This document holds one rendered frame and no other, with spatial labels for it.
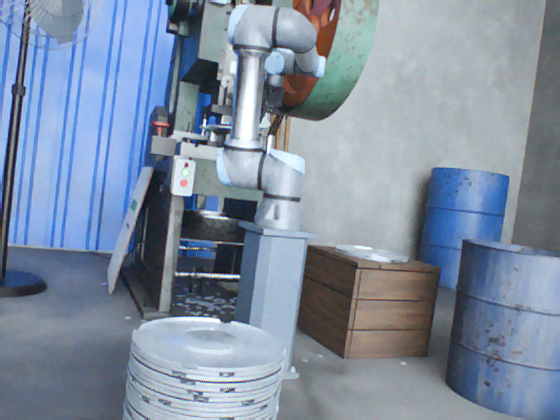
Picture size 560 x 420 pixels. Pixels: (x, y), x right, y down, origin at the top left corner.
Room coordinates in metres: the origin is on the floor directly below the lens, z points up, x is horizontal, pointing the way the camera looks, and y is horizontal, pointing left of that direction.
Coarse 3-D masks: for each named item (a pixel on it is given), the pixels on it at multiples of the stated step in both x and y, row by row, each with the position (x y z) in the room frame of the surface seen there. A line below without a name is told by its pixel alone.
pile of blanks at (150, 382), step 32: (128, 384) 0.88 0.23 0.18; (160, 384) 0.79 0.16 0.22; (192, 384) 0.78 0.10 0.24; (224, 384) 0.79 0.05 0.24; (256, 384) 0.82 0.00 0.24; (128, 416) 0.84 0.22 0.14; (160, 416) 0.79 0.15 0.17; (192, 416) 0.79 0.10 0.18; (224, 416) 0.79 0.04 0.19; (256, 416) 0.84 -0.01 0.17
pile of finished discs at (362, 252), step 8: (336, 248) 1.94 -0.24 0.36; (344, 248) 2.00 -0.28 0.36; (352, 248) 2.05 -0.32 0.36; (360, 248) 2.09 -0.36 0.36; (368, 248) 2.11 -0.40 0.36; (360, 256) 1.84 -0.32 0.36; (368, 256) 1.83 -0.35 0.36; (376, 256) 1.82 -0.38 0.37; (384, 256) 1.90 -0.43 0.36; (392, 256) 1.94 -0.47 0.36; (400, 256) 1.97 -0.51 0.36
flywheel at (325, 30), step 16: (304, 0) 2.54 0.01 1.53; (320, 0) 2.37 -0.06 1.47; (336, 0) 2.22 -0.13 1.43; (320, 16) 2.35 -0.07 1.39; (336, 16) 2.13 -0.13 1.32; (320, 32) 2.33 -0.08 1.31; (320, 48) 2.31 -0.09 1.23; (288, 80) 2.60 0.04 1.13; (304, 80) 2.42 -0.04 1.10; (288, 96) 2.49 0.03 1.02; (304, 96) 2.32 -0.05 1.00
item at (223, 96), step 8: (232, 48) 2.18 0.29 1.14; (232, 56) 2.18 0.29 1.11; (224, 64) 2.17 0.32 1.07; (232, 64) 2.18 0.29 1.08; (224, 72) 2.17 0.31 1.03; (232, 72) 2.19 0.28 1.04; (224, 80) 2.16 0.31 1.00; (232, 80) 2.18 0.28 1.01; (216, 88) 2.21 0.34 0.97; (224, 88) 2.18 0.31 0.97; (232, 88) 2.16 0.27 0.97; (216, 96) 2.19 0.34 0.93; (224, 96) 2.17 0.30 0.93; (232, 96) 2.15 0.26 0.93; (216, 104) 2.18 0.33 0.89; (224, 104) 2.16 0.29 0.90
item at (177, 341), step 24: (144, 336) 0.91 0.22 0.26; (168, 336) 0.93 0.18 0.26; (192, 336) 0.93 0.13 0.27; (216, 336) 0.95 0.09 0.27; (240, 336) 0.99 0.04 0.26; (264, 336) 1.01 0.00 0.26; (168, 360) 0.80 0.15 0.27; (192, 360) 0.82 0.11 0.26; (216, 360) 0.84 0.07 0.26; (240, 360) 0.85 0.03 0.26; (264, 360) 0.87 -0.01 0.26
